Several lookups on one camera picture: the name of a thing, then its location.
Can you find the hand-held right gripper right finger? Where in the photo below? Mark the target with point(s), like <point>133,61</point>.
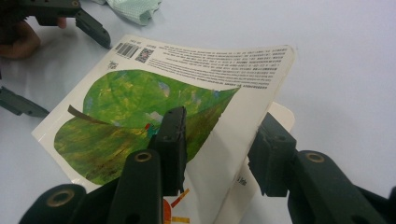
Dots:
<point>274,158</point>

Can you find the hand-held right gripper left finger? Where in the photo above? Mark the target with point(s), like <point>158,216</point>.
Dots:
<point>169,146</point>

